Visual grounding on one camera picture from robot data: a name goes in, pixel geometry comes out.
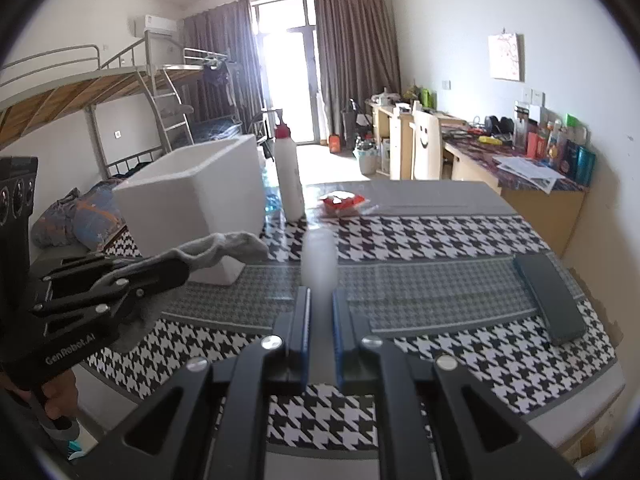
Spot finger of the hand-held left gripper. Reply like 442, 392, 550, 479
32, 259, 192, 341
40, 256, 131, 289

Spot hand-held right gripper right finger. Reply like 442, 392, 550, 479
331, 287, 583, 480

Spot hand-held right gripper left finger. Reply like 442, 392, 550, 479
95, 285, 313, 480

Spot translucent white object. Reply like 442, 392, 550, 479
300, 227, 337, 306

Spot grey sock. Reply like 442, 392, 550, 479
115, 231, 271, 353

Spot white foam box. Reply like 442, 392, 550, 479
112, 134, 268, 287

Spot person's left hand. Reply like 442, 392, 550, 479
44, 369, 81, 424

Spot patterned bedding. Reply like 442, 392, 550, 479
32, 187, 126, 251

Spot houndstooth table cloth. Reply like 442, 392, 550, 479
75, 180, 626, 461

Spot red snack packet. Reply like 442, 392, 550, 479
319, 191, 371, 217

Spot clear plastic water bottle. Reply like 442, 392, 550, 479
257, 145, 283, 218

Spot white pump bottle red top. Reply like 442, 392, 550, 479
272, 109, 306, 222

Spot blue checked mattress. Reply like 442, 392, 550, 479
192, 117, 246, 143

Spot white bucket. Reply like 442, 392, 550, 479
355, 142, 379, 176

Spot metal bunk bed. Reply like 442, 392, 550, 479
0, 44, 246, 201

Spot wooden desk with drawers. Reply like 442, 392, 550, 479
372, 102, 466, 181

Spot wooden chair with smiley face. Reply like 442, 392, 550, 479
411, 109, 443, 181

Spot black bag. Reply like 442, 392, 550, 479
341, 99, 373, 138

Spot dark hanging clothes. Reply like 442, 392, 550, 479
202, 60, 238, 108

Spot black case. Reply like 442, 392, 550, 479
512, 252, 587, 346

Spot brown curtain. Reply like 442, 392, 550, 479
181, 0, 266, 133
312, 0, 401, 136

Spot wooden desk with patterned cover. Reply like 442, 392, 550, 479
442, 127, 591, 256

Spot white paper sheets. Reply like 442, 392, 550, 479
492, 155, 566, 195

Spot glass balcony door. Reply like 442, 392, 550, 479
252, 0, 323, 146

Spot white air conditioner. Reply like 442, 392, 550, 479
134, 14, 178, 37

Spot clear tumbler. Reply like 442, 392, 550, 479
512, 101, 541, 148

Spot teal bottle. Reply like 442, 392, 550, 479
575, 146, 597, 184

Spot pink wall picture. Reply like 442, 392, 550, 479
489, 32, 526, 82

